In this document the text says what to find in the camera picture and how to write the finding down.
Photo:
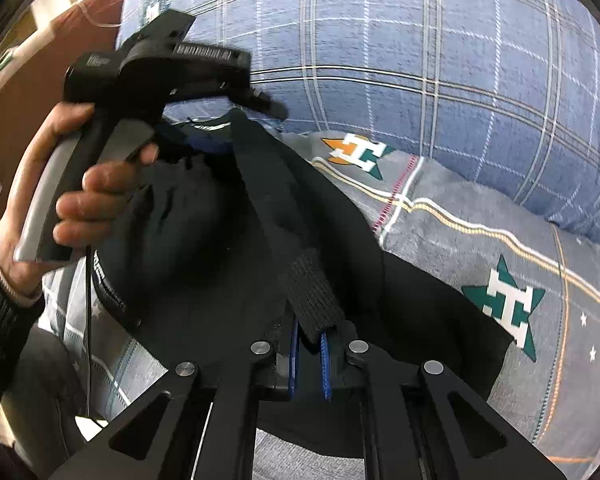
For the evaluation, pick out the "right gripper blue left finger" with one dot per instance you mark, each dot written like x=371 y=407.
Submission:
x=287 y=357

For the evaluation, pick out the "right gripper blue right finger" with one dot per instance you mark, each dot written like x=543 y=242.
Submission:
x=331 y=365

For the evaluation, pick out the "black pants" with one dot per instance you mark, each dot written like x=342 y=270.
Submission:
x=214 y=246

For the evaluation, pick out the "person's left hand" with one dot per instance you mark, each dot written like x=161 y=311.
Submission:
x=85 y=215

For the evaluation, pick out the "grey star patterned bedsheet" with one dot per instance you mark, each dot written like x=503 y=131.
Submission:
x=541 y=284

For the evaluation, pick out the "blue plaid pillow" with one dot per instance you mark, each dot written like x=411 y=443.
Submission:
x=504 y=92

